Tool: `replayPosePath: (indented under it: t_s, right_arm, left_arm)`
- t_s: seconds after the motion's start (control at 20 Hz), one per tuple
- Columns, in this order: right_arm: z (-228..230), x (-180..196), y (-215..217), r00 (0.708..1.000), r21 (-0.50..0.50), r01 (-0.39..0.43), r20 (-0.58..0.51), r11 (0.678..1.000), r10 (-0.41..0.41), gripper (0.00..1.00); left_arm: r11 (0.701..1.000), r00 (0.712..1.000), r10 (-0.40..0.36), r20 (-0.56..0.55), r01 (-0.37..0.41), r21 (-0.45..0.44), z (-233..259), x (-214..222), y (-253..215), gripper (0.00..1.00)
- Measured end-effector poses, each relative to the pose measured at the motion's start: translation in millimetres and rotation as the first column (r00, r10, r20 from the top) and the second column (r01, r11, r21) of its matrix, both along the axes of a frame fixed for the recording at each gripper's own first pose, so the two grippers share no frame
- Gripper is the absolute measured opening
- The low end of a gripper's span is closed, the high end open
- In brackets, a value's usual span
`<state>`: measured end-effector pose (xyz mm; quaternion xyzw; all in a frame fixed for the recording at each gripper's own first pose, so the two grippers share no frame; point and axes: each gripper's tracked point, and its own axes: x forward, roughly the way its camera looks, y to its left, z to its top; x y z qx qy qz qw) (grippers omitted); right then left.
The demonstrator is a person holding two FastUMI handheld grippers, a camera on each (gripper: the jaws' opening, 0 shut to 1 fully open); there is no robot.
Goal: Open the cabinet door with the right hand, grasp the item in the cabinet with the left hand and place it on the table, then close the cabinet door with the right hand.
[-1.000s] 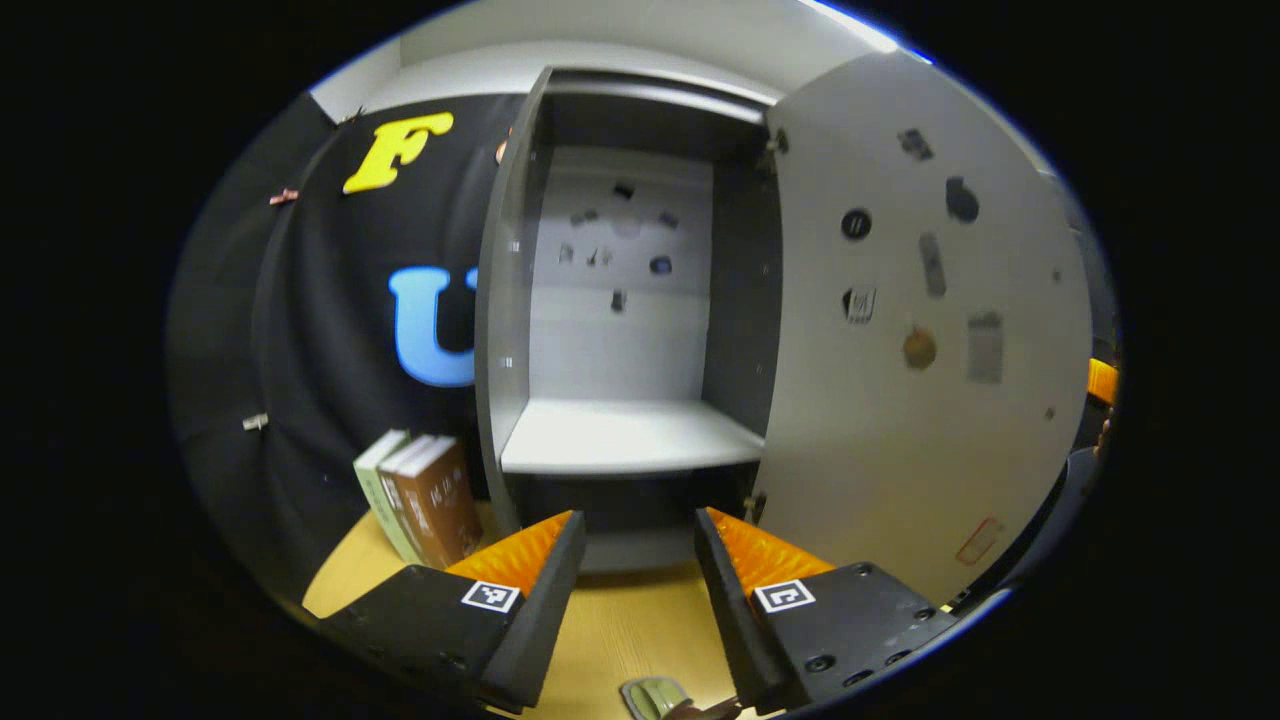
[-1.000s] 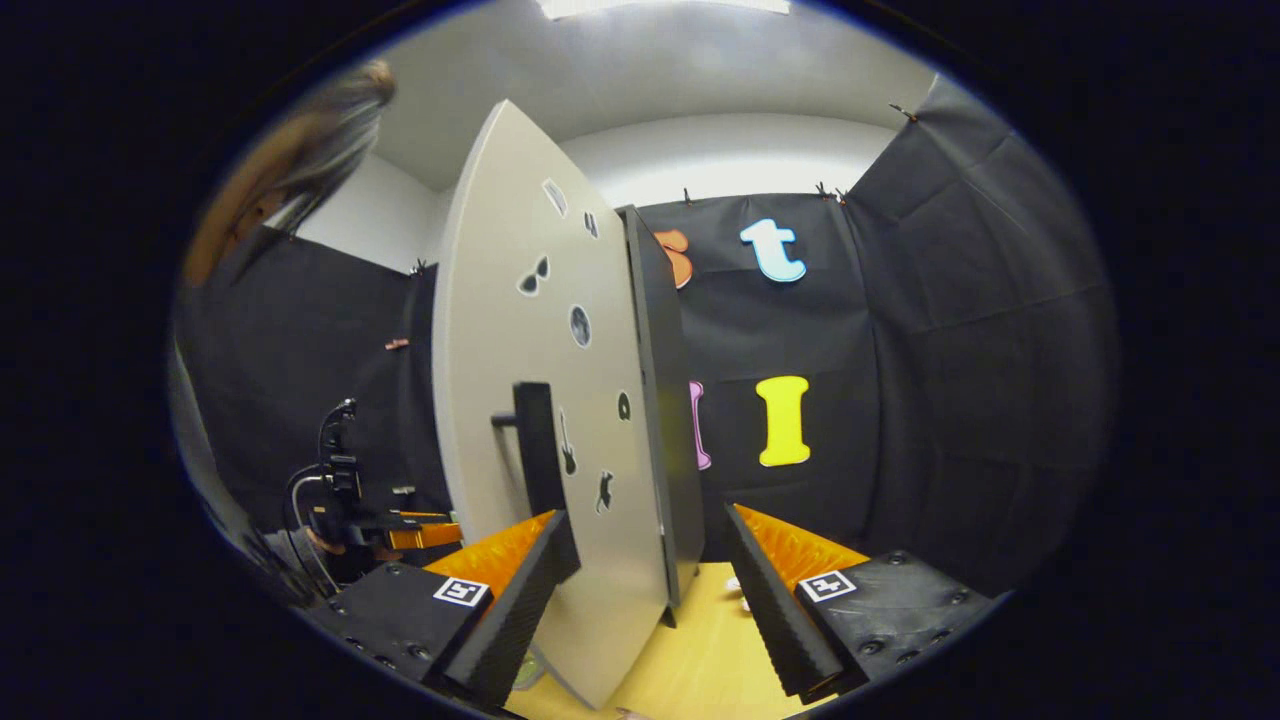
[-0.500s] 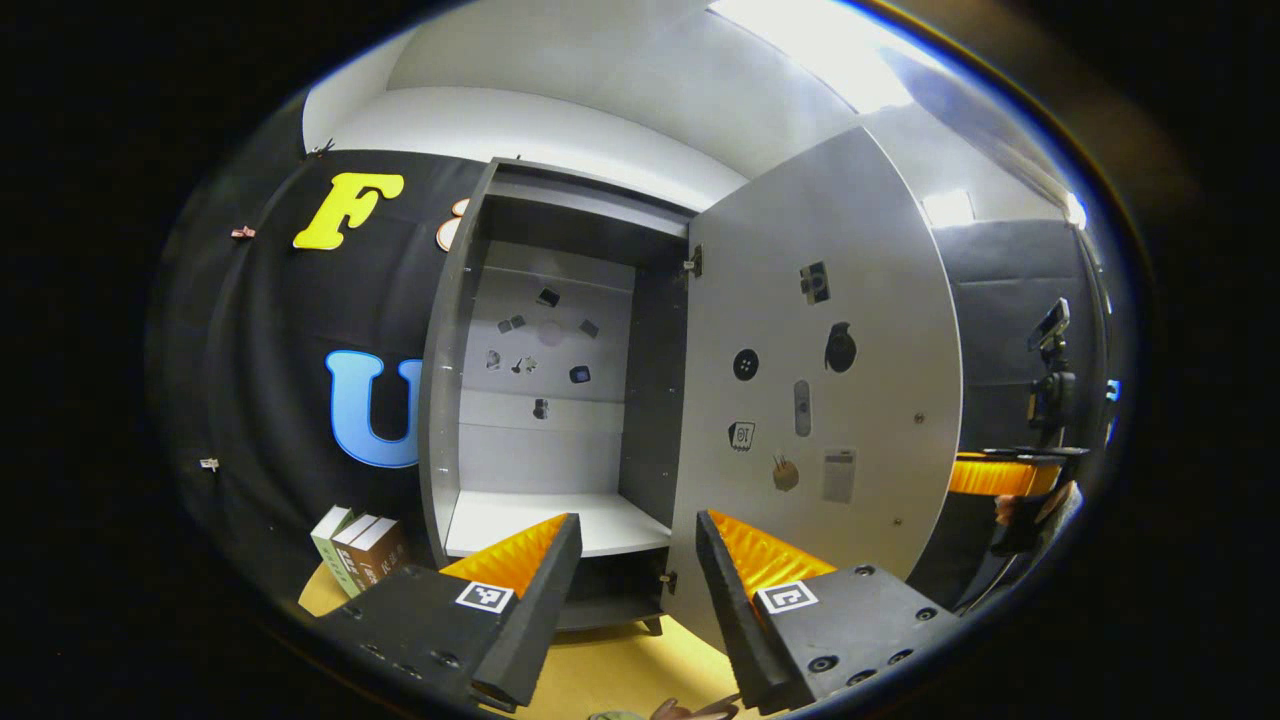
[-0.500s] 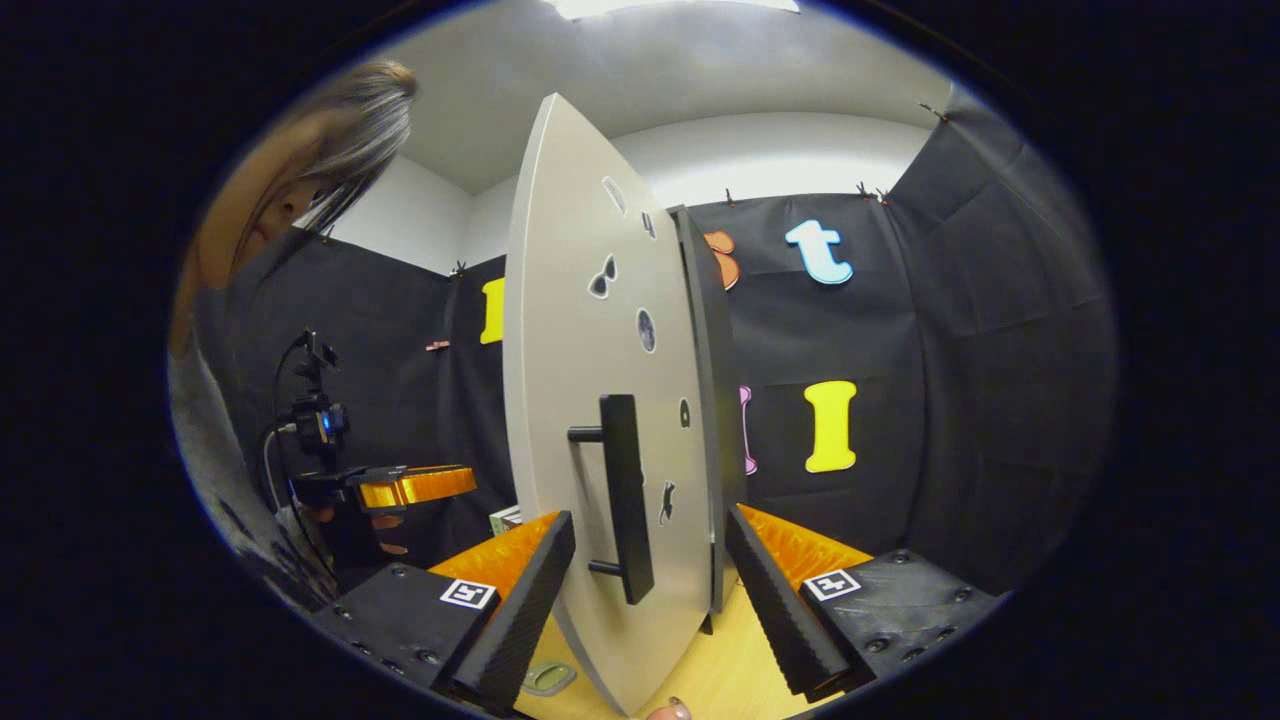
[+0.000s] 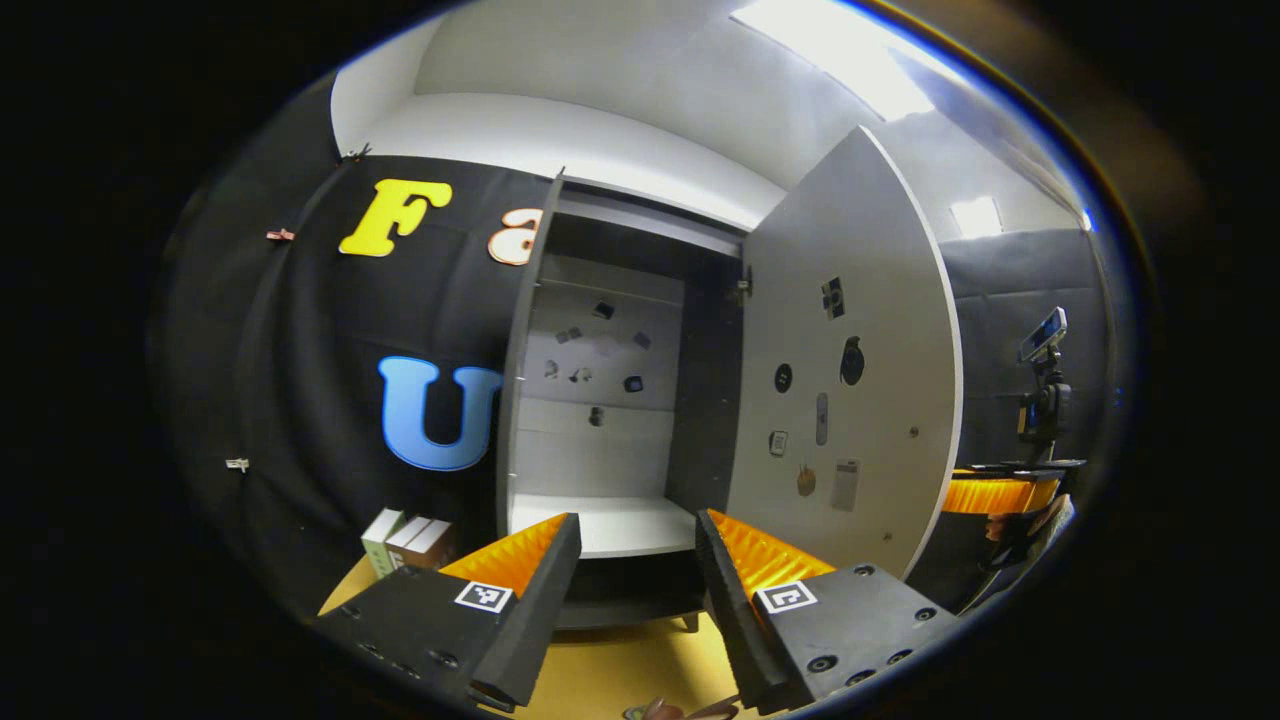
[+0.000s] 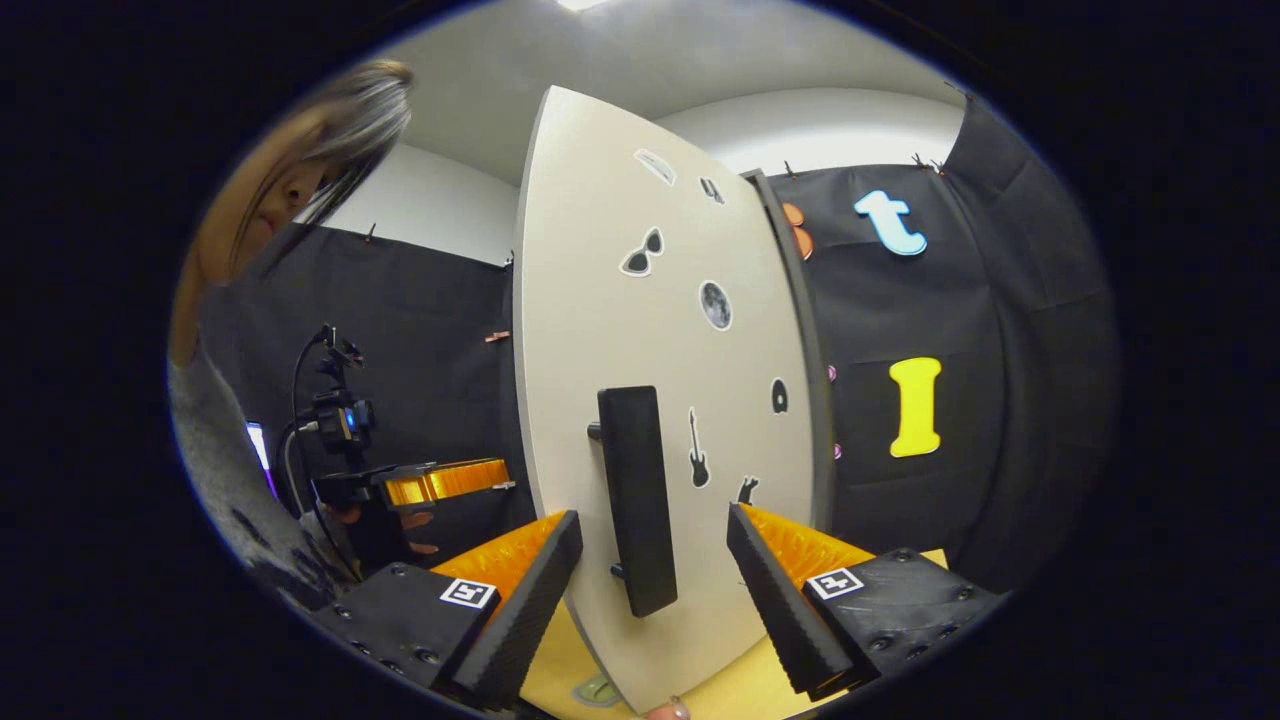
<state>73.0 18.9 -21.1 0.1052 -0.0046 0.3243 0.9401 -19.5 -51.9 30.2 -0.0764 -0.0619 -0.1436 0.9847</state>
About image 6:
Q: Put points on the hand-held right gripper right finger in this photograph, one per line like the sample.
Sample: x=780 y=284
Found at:
x=775 y=610

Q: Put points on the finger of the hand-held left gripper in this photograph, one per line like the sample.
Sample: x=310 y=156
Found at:
x=450 y=482

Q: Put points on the long ceiling light panel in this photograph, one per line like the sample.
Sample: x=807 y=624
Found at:
x=580 y=3

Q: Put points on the lit screen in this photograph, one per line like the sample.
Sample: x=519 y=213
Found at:
x=258 y=447

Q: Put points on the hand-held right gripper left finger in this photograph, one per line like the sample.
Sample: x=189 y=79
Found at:
x=535 y=610

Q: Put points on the black backdrop cloth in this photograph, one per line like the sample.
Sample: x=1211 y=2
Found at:
x=1000 y=400

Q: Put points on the person's head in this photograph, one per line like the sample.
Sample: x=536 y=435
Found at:
x=270 y=190

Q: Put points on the person's grey sweater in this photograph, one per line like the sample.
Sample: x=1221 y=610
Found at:
x=220 y=470

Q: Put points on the beige cabinet door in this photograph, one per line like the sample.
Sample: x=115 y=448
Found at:
x=600 y=300

